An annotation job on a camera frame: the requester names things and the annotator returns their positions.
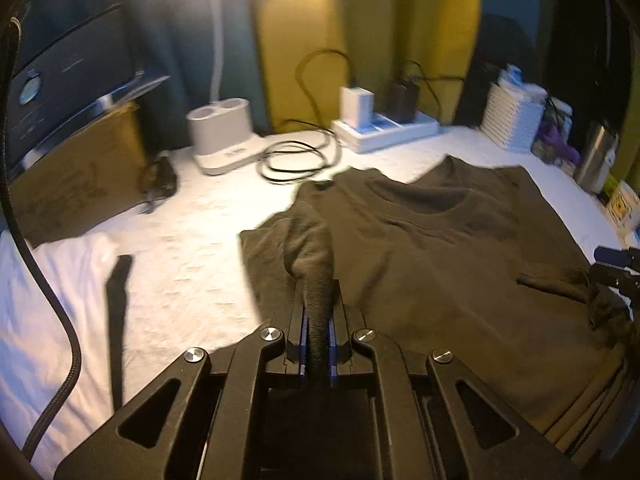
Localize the stainless steel tumbler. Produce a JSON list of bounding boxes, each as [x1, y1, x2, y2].
[[574, 122, 621, 195]]

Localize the white power strip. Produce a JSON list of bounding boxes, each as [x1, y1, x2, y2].
[[331, 110, 441, 154]]

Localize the crumpled paper packets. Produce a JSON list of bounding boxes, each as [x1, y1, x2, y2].
[[499, 62, 547, 92]]

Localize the white textured blanket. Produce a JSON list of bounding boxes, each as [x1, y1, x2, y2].
[[95, 124, 633, 361]]

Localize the black electronic device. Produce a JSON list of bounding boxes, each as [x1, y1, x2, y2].
[[10, 2, 171, 173]]

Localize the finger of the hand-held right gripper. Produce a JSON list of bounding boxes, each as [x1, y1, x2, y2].
[[594, 246, 640, 268], [589, 265, 640, 311]]

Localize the white slotted plastic basket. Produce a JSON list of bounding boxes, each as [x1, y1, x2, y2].
[[480, 80, 548, 153]]

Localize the black charger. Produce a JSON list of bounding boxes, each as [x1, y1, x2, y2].
[[389, 79, 420, 122]]

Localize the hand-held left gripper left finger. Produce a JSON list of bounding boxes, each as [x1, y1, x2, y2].
[[54, 280, 308, 480]]

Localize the smooth white cloth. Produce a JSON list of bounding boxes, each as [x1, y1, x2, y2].
[[0, 230, 126, 466]]

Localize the teal curtain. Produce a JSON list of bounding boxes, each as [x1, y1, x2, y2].
[[120, 0, 271, 151]]

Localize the purple cloth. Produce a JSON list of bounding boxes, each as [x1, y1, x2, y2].
[[532, 122, 581, 167]]

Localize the long coiled black charging cable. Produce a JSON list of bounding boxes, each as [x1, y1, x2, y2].
[[256, 49, 357, 184]]

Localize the dark olive printed t-shirt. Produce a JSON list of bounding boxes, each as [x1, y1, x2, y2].
[[239, 155, 633, 466]]

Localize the white mug with bear print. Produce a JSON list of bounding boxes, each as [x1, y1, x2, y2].
[[602, 176, 640, 241]]

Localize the white desk lamp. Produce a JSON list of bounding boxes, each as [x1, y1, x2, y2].
[[145, 0, 291, 177]]

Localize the white charger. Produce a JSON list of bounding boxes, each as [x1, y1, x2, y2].
[[340, 86, 375, 128]]

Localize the yellow curtain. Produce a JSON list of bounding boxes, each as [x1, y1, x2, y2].
[[257, 0, 481, 133]]

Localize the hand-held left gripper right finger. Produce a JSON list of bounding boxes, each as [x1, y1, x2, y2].
[[327, 280, 583, 480]]

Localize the short black charging cable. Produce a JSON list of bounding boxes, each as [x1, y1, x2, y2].
[[402, 59, 468, 111]]

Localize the small black cable bundle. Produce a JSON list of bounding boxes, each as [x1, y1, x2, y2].
[[139, 152, 178, 213]]

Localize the black braided cable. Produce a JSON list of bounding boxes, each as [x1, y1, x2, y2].
[[0, 15, 83, 466]]

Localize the cardboard box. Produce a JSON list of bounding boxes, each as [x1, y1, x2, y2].
[[10, 101, 151, 248]]

